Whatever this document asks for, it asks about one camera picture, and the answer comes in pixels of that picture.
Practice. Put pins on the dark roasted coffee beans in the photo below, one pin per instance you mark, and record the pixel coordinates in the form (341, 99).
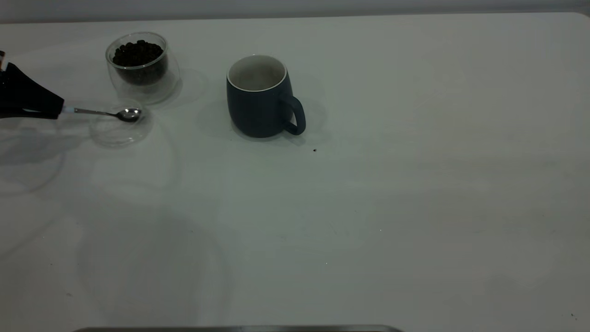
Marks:
(138, 54)

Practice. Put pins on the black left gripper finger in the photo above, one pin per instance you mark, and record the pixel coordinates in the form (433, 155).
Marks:
(27, 94)
(27, 115)

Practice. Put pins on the dark grey ceramic mug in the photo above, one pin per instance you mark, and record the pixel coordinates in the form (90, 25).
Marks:
(253, 113)

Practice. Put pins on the clear glass saucer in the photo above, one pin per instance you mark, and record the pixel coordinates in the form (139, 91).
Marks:
(120, 136)

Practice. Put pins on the double-walled clear glass cup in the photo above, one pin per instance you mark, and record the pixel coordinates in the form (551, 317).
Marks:
(143, 92)

